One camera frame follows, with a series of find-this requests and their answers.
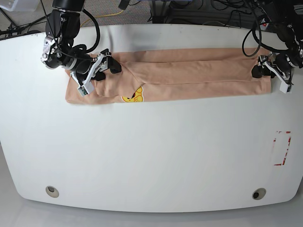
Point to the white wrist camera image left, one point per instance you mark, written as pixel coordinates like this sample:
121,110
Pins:
87,86

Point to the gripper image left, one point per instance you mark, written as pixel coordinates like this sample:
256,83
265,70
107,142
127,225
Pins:
81,68

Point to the clear plastic storage box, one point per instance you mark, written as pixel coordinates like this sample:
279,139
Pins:
19,5

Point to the peach T-shirt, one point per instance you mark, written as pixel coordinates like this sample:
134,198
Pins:
175,74

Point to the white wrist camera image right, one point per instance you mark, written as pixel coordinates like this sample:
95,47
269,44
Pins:
285,77

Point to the left table cable grommet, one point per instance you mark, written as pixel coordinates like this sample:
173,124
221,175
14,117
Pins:
52,192

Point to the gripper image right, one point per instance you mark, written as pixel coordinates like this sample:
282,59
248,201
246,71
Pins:
282,61

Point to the right table cable grommet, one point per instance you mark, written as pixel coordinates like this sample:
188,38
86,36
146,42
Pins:
259,194

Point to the table cable grommet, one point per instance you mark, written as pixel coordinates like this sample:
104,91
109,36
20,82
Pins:
259,194
52,192

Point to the red tape rectangle marking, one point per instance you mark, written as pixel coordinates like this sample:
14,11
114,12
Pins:
280,148

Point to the white power strip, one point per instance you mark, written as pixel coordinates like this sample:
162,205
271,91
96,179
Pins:
264,23

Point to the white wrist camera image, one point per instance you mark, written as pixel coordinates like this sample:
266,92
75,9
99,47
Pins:
285,77
87,86

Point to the black equipment base on floor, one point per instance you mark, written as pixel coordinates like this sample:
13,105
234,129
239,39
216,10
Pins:
179,12

